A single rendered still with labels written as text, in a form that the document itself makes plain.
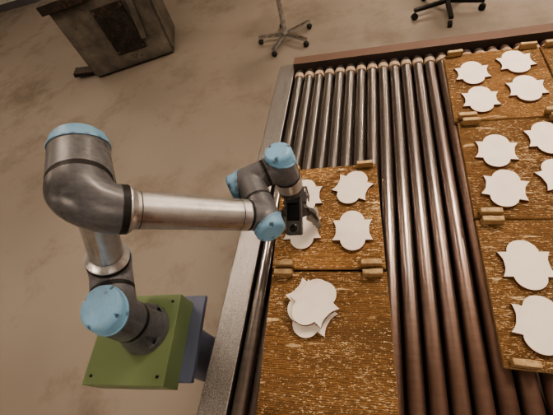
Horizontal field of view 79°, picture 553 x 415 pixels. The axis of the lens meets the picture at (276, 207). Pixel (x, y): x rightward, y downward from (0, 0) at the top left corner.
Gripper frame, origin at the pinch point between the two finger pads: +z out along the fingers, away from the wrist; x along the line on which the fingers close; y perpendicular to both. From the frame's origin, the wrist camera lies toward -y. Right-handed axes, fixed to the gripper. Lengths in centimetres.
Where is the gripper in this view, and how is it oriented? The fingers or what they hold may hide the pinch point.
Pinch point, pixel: (302, 229)
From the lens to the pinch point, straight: 112.2
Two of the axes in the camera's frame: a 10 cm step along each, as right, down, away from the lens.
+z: 2.5, 5.7, 7.8
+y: 1.0, -8.2, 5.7
